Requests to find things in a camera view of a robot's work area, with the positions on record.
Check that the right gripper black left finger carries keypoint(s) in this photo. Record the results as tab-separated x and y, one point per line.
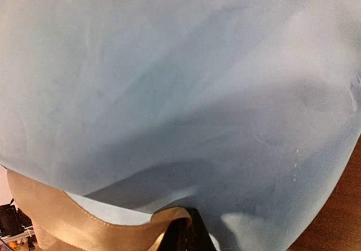
174	238

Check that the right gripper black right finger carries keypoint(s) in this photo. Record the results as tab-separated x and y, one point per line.
198	238

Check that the beige ribbon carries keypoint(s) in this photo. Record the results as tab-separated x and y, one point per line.
56	214

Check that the blue wrapping paper sheet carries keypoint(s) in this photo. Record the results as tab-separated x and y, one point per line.
247	110

